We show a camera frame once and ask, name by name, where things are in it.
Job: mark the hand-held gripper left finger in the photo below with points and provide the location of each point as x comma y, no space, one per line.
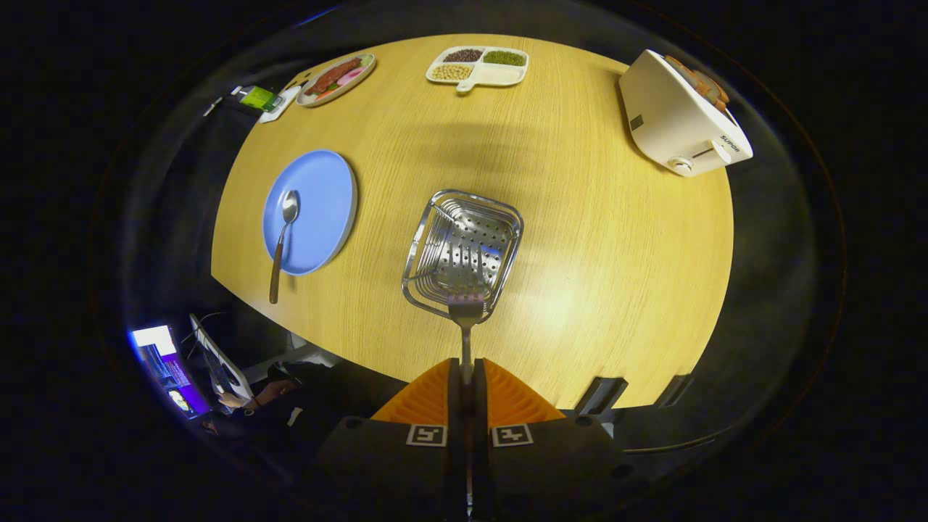
454,391

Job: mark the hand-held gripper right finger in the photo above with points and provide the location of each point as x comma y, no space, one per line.
481,391

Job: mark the metal fork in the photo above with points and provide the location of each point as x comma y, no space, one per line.
466,312

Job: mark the metal perforated drain basket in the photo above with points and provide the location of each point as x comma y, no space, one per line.
464,246

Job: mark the blue round plate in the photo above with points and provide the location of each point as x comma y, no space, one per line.
319,203

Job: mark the silver laptop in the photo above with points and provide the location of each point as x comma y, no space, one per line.
217,359

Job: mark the monitor with purple screen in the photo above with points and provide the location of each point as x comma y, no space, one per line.
167,366

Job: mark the white divided tray of beans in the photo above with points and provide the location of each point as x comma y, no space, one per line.
478,70

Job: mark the white square coaster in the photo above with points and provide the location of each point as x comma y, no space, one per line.
281,109

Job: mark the white toaster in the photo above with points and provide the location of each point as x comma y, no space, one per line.
674,119

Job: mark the plate of sausage and vegetables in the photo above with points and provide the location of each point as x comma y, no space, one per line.
336,78

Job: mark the green plastic bottle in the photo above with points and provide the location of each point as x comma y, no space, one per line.
257,98

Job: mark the toast slices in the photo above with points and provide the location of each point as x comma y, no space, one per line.
699,80

